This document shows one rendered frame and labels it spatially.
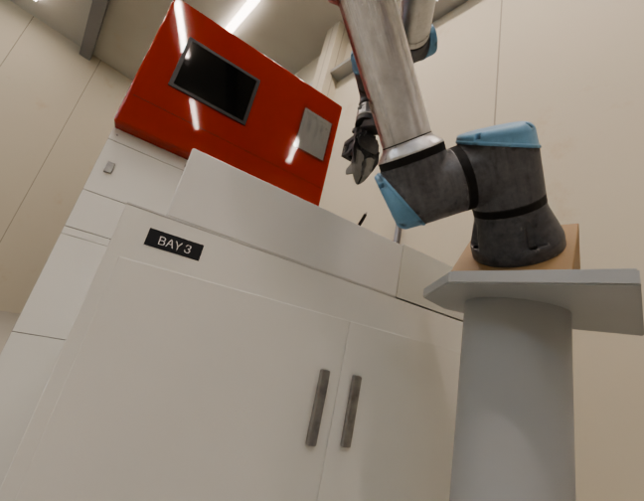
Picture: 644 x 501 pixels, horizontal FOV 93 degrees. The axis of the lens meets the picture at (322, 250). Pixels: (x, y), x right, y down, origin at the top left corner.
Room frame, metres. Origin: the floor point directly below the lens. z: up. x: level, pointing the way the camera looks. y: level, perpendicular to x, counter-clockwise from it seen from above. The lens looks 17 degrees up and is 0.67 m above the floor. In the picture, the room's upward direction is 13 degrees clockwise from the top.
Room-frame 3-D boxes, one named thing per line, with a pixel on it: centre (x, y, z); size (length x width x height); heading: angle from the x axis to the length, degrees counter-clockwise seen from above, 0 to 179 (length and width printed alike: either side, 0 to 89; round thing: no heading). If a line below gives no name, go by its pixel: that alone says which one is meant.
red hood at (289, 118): (1.41, 0.59, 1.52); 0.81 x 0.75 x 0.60; 118
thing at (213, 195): (0.68, 0.06, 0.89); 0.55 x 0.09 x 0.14; 118
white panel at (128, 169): (1.14, 0.44, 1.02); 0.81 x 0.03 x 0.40; 118
